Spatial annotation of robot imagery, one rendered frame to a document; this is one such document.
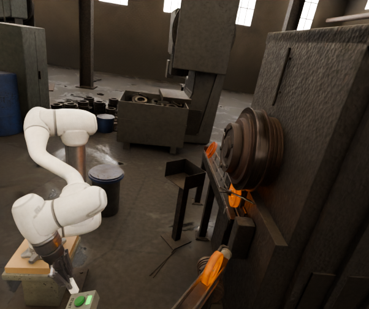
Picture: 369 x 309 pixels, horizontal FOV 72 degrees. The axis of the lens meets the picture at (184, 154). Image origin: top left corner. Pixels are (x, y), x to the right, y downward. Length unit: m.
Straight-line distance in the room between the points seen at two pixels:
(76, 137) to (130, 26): 10.24
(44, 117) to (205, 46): 2.95
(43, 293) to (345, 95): 1.85
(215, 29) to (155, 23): 7.52
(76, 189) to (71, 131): 0.46
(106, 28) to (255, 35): 5.96
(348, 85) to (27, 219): 1.14
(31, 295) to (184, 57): 3.20
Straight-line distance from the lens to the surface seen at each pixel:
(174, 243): 2.37
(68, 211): 0.95
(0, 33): 4.52
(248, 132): 1.34
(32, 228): 0.99
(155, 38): 11.35
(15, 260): 1.80
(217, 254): 1.23
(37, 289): 1.92
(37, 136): 1.29
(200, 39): 3.93
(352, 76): 1.05
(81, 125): 1.36
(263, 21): 11.90
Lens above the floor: 1.62
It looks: 23 degrees down
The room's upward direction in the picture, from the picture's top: 9 degrees clockwise
